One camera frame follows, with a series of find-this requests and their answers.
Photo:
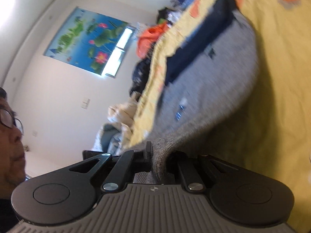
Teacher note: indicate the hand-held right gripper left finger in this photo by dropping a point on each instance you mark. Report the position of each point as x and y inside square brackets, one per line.
[147, 161]

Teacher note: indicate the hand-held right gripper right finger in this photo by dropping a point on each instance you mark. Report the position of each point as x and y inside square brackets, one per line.
[173, 165]

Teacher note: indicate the grey sweater with navy sleeves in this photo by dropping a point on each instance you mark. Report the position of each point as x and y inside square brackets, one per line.
[206, 89]

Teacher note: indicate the blue grey bedding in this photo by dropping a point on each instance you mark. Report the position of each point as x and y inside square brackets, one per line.
[109, 138]

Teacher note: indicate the beige cloth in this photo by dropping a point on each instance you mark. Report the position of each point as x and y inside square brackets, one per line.
[121, 116]

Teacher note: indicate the dark floral cloth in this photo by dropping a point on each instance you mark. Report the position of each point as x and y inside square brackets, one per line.
[141, 75]

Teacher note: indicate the orange plastic bag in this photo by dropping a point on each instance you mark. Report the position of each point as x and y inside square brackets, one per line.
[150, 38]

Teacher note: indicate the yellow floral blanket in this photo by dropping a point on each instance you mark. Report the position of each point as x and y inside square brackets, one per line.
[279, 102]

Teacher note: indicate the person's head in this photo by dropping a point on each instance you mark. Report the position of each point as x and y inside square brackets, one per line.
[9, 155]

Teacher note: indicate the lotus print curtain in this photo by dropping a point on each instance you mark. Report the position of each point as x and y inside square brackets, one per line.
[80, 38]

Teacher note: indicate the black eyeglasses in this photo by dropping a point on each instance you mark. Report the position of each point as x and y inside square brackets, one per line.
[8, 120]

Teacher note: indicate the white crumpled cloth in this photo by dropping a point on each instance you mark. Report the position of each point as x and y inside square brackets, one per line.
[173, 17]

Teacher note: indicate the white wall switch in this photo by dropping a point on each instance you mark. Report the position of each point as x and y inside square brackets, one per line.
[85, 103]

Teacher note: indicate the white wall socket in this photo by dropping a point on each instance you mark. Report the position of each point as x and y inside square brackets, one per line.
[26, 148]
[35, 133]

